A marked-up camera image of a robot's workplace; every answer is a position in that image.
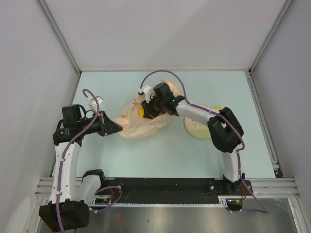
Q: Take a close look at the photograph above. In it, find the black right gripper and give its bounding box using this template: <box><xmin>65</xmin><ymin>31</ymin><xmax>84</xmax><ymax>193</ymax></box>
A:
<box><xmin>141</xmin><ymin>95</ymin><xmax>165</xmax><ymax>120</ymax></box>

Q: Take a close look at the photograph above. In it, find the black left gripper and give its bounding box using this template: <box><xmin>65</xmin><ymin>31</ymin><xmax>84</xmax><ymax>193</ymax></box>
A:
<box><xmin>78</xmin><ymin>111</ymin><xmax>122</xmax><ymax>137</ymax></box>

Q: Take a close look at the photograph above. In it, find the yellow fake lemon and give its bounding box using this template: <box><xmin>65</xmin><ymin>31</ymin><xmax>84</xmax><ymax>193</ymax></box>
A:
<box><xmin>138</xmin><ymin>108</ymin><xmax>144</xmax><ymax>117</ymax></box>

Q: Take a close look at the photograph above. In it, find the translucent orange plastic bag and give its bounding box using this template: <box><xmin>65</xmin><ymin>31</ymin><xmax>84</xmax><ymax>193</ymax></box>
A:
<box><xmin>115</xmin><ymin>85</ymin><xmax>176</xmax><ymax>139</ymax></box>

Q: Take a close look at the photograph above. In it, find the yellow orange fake mango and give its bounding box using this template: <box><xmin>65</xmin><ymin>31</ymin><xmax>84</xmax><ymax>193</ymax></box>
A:
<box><xmin>204</xmin><ymin>105</ymin><xmax>221</xmax><ymax>111</ymax></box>

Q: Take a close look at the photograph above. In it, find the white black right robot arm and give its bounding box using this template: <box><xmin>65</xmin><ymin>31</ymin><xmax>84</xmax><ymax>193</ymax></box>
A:
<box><xmin>138</xmin><ymin>82</ymin><xmax>245</xmax><ymax>195</ymax></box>

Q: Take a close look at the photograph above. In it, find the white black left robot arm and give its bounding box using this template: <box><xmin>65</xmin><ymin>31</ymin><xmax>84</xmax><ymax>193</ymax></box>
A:
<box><xmin>39</xmin><ymin>104</ymin><xmax>123</xmax><ymax>233</ymax></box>

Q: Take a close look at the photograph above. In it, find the cream ceramic plate leaf motif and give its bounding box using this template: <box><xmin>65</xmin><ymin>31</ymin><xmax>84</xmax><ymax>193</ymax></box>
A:
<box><xmin>184</xmin><ymin>117</ymin><xmax>211</xmax><ymax>140</ymax></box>

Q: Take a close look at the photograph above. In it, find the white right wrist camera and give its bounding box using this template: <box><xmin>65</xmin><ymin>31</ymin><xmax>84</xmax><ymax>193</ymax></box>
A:
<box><xmin>138</xmin><ymin>85</ymin><xmax>154</xmax><ymax>103</ymax></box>

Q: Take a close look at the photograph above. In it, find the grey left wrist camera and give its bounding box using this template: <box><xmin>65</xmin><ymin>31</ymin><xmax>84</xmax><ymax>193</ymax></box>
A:
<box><xmin>87</xmin><ymin>96</ymin><xmax>103</xmax><ymax>112</ymax></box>

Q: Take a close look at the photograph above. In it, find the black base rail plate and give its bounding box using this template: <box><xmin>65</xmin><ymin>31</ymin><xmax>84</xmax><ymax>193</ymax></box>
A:
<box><xmin>99</xmin><ymin>177</ymin><xmax>252</xmax><ymax>205</ymax></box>

